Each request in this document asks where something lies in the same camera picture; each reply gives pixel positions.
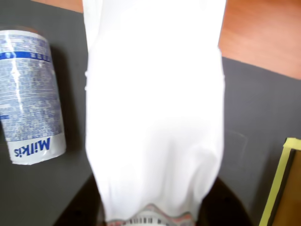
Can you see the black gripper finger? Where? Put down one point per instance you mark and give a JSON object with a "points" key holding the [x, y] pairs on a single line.
{"points": [[225, 204], [80, 202]]}

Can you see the brown cardboard box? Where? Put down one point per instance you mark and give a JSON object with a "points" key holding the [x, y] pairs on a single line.
{"points": [[295, 193]]}

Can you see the plain gray table mat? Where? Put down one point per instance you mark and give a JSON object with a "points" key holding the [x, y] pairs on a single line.
{"points": [[73, 117]]}

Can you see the gray mat with chalk square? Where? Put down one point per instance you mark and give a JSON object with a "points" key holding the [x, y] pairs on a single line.
{"points": [[254, 117]]}

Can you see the white blue Milkis can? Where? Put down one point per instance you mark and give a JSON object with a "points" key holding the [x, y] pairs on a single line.
{"points": [[30, 94]]}

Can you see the yellow tape frame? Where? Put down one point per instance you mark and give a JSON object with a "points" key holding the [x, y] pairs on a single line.
{"points": [[279, 179]]}

